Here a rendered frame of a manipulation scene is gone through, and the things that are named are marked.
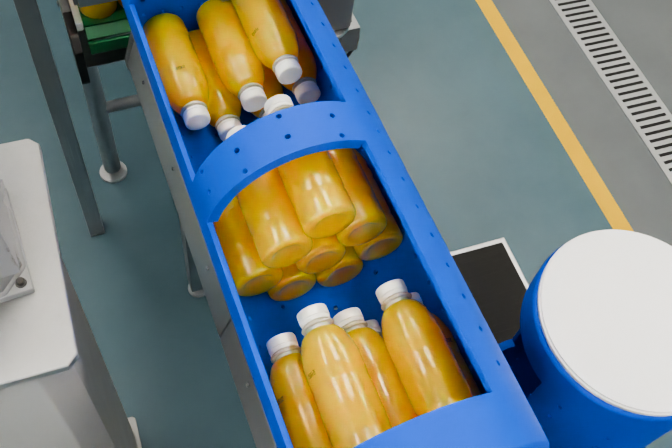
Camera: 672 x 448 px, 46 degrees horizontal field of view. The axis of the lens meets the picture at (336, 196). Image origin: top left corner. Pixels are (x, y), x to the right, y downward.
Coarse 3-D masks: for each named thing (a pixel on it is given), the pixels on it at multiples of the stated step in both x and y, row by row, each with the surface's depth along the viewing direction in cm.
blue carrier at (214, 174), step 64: (128, 0) 118; (192, 0) 130; (320, 64) 126; (256, 128) 96; (320, 128) 96; (384, 128) 106; (192, 192) 103; (384, 192) 114; (384, 256) 113; (448, 256) 94; (256, 320) 106; (448, 320) 103; (256, 384) 92; (512, 384) 85
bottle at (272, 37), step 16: (240, 0) 121; (256, 0) 119; (272, 0) 120; (240, 16) 121; (256, 16) 118; (272, 16) 118; (256, 32) 117; (272, 32) 116; (288, 32) 117; (256, 48) 118; (272, 48) 116; (288, 48) 116; (272, 64) 117
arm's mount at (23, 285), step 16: (0, 192) 87; (0, 208) 81; (0, 224) 81; (16, 224) 93; (0, 240) 80; (16, 240) 91; (0, 256) 82; (16, 256) 87; (0, 272) 84; (16, 272) 86; (0, 288) 87; (16, 288) 89; (32, 288) 89
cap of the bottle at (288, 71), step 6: (282, 60) 116; (288, 60) 115; (294, 60) 116; (276, 66) 116; (282, 66) 115; (288, 66) 115; (294, 66) 115; (300, 66) 116; (276, 72) 116; (282, 72) 115; (288, 72) 116; (294, 72) 116; (300, 72) 116; (282, 78) 116; (288, 78) 117; (294, 78) 117
